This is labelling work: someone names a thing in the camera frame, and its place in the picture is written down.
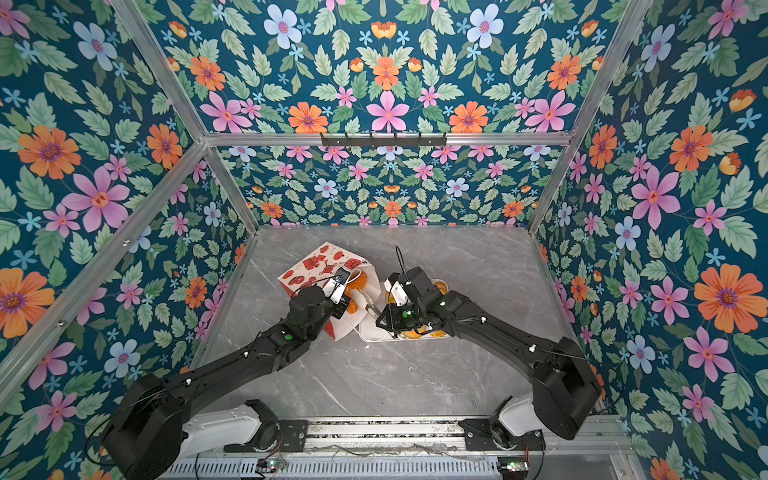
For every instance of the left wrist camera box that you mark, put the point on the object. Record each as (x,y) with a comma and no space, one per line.
(335,287)

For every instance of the orange round fake bread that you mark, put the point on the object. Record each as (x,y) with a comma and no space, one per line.
(422,333)

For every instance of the red white paper bag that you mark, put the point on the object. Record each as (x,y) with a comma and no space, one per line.
(316,268)

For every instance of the black hook rail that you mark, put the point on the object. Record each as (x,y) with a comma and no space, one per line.
(371,140)

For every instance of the golden croissant fake bread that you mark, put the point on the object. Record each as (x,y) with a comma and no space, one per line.
(441,285)

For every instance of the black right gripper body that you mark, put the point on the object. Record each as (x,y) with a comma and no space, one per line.
(409,316)

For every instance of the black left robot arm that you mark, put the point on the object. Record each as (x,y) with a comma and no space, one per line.
(161,420)

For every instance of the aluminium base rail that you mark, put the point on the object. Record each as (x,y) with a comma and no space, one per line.
(454,436)

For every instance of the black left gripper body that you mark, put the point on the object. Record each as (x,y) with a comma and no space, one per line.
(328,309)

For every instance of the white plastic tray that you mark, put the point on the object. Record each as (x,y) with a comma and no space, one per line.
(370,332)

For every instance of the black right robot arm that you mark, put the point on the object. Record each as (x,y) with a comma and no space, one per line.
(564,389)

